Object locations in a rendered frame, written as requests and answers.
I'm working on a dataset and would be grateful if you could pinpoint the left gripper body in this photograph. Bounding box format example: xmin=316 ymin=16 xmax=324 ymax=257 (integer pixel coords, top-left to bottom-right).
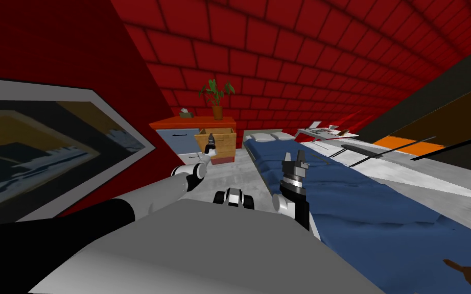
xmin=205 ymin=133 xmax=218 ymax=156

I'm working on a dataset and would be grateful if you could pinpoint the orange-topped dresser with plant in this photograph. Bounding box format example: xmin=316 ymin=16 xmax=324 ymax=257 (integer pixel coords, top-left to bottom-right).
xmin=149 ymin=79 xmax=238 ymax=166

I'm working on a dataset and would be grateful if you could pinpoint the grey-framed wall picture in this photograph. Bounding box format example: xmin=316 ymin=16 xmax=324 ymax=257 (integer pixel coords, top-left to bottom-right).
xmin=0 ymin=75 xmax=157 ymax=228

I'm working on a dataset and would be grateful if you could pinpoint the white desk with clutter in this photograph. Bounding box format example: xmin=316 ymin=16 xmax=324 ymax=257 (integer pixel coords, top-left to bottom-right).
xmin=293 ymin=120 xmax=360 ymax=142

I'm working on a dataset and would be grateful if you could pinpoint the open wooden drawer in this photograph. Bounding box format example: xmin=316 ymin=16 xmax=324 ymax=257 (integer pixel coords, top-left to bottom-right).
xmin=194 ymin=127 xmax=237 ymax=160

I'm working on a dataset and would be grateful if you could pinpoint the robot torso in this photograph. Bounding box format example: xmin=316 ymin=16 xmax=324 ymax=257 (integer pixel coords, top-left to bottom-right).
xmin=28 ymin=187 xmax=385 ymax=294

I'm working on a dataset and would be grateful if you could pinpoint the bed with blue cover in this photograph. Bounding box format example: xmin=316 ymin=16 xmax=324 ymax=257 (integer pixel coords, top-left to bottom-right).
xmin=242 ymin=130 xmax=471 ymax=294

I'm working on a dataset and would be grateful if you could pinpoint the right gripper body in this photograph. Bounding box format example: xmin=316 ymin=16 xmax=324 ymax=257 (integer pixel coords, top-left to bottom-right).
xmin=280 ymin=161 xmax=311 ymax=181

